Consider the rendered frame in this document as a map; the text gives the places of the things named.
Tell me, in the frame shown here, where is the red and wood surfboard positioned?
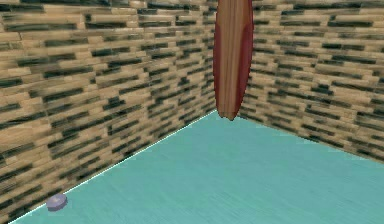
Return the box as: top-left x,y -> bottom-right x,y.
212,0 -> 255,122

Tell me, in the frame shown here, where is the small grey round disc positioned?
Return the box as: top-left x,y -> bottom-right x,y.
45,193 -> 69,213

